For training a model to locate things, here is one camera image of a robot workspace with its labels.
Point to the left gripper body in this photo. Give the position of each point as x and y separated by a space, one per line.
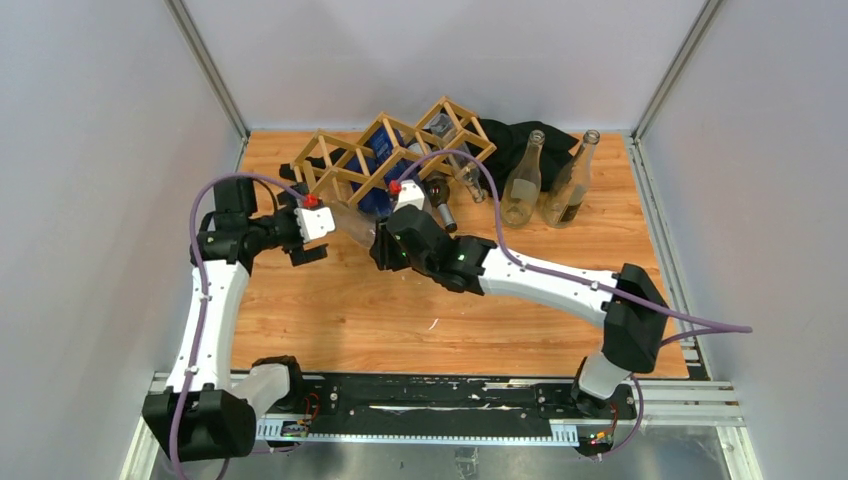
290 239

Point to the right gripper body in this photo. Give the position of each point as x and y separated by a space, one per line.
391 256

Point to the blue square bottle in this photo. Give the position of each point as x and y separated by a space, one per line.
377 202

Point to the clear bottle with white label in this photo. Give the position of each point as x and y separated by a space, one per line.
523 185

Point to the clear bottle with black label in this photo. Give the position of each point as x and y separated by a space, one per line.
571 185

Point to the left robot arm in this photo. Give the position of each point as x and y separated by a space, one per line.
202 414

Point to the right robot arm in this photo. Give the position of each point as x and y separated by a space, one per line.
626 304

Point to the dark green bottle silver foil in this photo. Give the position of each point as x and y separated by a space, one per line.
438 193

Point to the wooden lattice wine rack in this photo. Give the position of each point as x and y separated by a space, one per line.
334 167

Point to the black cloth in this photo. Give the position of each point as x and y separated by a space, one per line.
511 141

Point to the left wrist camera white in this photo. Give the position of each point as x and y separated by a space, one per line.
314 223

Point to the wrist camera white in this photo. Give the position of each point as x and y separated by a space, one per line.
314 223
408 193

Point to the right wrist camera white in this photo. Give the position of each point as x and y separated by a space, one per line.
408 193

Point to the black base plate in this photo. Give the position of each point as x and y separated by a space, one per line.
396 407

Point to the aluminium frame rail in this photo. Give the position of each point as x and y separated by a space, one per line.
659 403

